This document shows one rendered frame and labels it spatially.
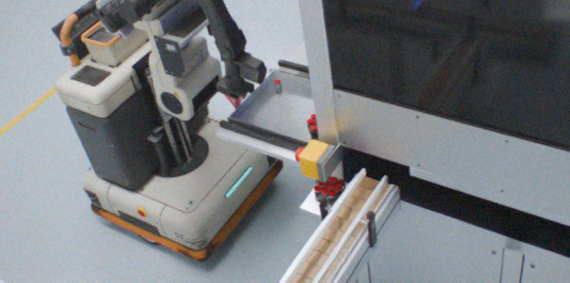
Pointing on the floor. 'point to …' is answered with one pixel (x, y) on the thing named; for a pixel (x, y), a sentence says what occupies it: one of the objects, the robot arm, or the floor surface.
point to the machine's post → (319, 57)
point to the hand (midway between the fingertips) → (236, 105)
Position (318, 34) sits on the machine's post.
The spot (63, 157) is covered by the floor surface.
